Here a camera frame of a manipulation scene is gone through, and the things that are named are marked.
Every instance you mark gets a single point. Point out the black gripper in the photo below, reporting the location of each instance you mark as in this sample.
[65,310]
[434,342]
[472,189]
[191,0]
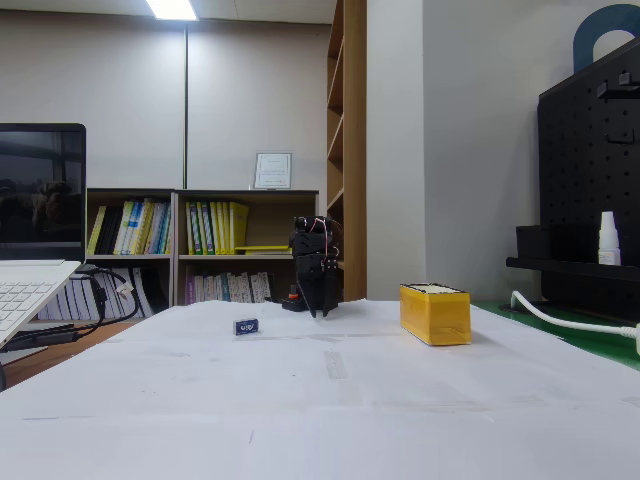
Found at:
[311,270]

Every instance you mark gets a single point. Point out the small blue block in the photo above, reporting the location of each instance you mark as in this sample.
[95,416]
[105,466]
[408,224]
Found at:
[246,327]

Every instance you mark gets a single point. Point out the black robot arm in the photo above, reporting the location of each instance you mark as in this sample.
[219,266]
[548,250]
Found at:
[310,240]

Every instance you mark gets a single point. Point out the yellow rectangular box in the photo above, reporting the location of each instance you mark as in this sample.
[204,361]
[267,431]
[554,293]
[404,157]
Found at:
[440,317]

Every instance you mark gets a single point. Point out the flat yellow folder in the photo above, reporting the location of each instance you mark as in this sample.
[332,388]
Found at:
[262,248]

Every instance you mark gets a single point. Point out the low grey bookshelf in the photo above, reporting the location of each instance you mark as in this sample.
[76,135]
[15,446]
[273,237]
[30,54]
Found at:
[130,260]
[265,225]

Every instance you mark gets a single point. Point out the white paper table cover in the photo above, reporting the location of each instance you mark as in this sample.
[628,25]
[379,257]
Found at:
[320,395]

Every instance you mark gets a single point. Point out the framed white certificate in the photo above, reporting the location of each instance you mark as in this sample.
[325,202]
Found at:
[273,171]

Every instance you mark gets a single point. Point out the tall wooden bookshelf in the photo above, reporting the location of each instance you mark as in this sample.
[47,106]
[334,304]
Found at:
[347,150]

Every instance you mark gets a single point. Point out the black storage cup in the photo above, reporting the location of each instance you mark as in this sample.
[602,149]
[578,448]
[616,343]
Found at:
[532,242]

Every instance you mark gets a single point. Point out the slanted yellow book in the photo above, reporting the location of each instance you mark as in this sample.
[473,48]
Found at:
[96,231]

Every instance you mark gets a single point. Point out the green desk mat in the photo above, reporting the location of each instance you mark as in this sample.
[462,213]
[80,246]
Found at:
[590,345]

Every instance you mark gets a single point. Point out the small white dropper bottle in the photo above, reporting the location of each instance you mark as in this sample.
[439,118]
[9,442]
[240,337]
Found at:
[608,245]

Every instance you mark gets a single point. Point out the black pegboard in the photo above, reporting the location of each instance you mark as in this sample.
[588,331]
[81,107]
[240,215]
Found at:
[590,175]

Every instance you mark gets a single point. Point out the white laptop with dark screen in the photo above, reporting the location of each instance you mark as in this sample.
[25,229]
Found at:
[30,235]

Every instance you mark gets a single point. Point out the white power strip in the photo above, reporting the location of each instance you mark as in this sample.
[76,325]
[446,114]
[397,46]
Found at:
[638,340]

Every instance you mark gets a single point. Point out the rectangular ceiling light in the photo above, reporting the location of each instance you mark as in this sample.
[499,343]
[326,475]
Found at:
[171,8]

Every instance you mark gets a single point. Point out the black pegboard hook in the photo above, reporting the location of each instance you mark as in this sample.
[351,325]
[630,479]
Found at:
[619,136]
[627,81]
[602,90]

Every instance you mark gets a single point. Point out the dark blue arch shape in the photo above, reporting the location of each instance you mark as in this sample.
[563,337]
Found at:
[585,40]

